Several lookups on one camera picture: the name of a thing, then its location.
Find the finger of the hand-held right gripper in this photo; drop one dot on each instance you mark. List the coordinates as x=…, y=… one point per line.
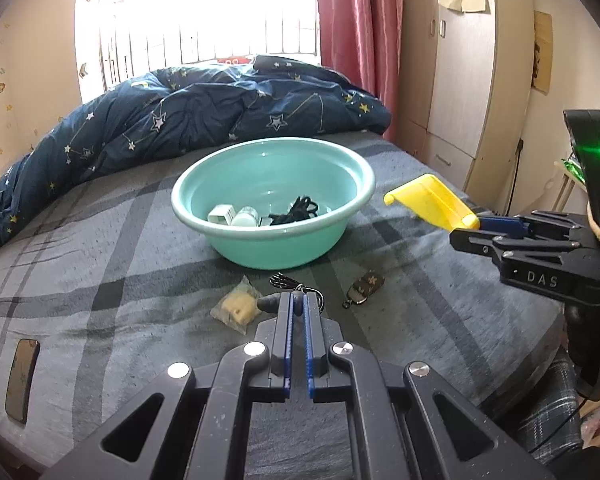
x=500, y=224
x=472, y=240

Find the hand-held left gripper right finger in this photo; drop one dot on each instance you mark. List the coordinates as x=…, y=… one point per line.
x=309, y=345

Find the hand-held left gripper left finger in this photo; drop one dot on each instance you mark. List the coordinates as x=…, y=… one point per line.
x=288, y=340

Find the yellow plastic scoop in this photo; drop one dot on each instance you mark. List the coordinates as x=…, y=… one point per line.
x=430, y=200

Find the teal plastic basin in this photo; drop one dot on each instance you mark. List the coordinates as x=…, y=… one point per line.
x=280, y=250

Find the clear case with orange earplugs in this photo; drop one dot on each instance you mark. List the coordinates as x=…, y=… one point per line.
x=267, y=220

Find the white cream jar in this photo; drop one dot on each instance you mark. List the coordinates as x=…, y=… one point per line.
x=245, y=217

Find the pastry in clear wrapper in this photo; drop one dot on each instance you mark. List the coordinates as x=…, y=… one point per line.
x=235, y=307

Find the brown key fob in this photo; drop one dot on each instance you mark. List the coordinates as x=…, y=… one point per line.
x=362, y=287

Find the grey plaid cloth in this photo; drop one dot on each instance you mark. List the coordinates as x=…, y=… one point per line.
x=550, y=405

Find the beige wardrobe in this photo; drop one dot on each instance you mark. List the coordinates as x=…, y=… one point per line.
x=460, y=85

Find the pink curtain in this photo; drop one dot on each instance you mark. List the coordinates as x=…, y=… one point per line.
x=360, y=25

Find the navy star-print quilt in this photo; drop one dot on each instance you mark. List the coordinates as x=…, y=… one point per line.
x=155, y=115

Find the dark smartphone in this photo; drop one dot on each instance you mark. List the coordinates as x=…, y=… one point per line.
x=22, y=380

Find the window with metal grille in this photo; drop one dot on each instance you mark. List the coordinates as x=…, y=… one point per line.
x=195, y=10

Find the yellowed wall poster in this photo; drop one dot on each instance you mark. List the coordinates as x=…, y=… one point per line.
x=542, y=50

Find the star wall stickers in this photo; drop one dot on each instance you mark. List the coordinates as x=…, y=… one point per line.
x=0, y=85

